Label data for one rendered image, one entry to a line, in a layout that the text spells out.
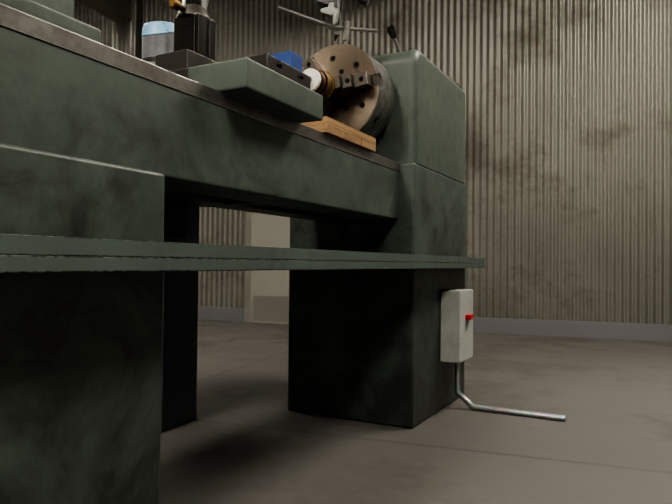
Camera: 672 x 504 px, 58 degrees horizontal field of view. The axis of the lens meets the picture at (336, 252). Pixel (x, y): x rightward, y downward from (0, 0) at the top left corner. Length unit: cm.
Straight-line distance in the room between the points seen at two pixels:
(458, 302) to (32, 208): 163
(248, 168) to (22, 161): 53
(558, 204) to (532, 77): 100
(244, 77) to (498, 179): 387
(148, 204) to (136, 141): 11
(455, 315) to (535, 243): 271
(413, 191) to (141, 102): 113
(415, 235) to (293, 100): 81
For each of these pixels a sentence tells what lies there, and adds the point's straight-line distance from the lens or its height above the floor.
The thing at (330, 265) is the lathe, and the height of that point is 53.
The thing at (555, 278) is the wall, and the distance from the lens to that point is 487.
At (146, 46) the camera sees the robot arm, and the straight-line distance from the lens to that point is 218.
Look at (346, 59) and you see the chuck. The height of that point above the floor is 118.
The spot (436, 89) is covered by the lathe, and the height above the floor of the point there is 116.
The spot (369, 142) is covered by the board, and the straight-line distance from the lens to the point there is 178.
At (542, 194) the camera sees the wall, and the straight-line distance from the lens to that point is 490.
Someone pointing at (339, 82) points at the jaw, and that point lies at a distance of 191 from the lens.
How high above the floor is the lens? 53
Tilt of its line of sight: 1 degrees up
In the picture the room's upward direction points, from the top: 1 degrees clockwise
